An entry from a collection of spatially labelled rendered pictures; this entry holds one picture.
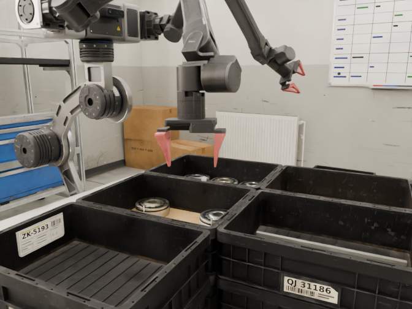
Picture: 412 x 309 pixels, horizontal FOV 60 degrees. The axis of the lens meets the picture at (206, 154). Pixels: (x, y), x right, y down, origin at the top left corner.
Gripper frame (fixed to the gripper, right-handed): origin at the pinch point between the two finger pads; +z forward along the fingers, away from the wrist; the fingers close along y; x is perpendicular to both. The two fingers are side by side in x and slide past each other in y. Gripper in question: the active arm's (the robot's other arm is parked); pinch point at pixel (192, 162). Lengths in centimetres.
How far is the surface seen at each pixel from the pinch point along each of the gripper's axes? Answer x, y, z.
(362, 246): 13.9, 40.4, 23.6
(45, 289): -25.4, -19.2, 14.8
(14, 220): 49, -75, 33
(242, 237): -4.6, 10.6, 14.4
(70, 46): 217, -129, -52
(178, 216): 27.6, -8.1, 22.2
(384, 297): -13.1, 35.3, 20.9
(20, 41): 245, -189, -60
